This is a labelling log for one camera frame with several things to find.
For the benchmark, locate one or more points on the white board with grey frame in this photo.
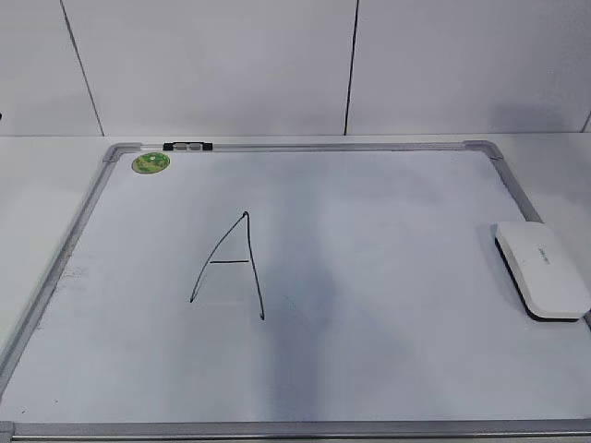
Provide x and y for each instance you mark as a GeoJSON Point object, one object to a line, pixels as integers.
{"type": "Point", "coordinates": [270, 292]}

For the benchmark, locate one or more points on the black hanging clip on frame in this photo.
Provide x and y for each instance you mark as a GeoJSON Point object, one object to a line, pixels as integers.
{"type": "Point", "coordinates": [199, 146]}

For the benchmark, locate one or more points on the green round magnet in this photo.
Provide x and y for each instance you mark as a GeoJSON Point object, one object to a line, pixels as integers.
{"type": "Point", "coordinates": [150, 163]}

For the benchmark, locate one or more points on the white board eraser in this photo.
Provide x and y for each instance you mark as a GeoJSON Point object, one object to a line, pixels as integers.
{"type": "Point", "coordinates": [547, 279]}

